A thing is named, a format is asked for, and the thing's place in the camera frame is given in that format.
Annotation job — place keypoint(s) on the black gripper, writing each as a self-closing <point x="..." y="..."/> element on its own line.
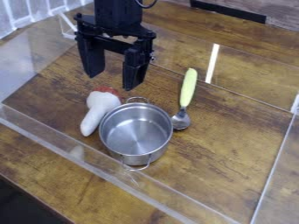
<point x="114" y="29"/>

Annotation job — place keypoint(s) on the green handled metal spoon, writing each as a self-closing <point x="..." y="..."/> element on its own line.
<point x="180" y="119"/>

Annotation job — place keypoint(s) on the stainless steel pot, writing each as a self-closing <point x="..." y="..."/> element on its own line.
<point x="135" y="131"/>

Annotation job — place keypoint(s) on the black bar on table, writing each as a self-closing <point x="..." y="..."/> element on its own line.
<point x="228" y="11"/>

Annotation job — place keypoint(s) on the clear acrylic triangular bracket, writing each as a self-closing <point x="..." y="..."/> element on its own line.
<point x="67" y="27"/>

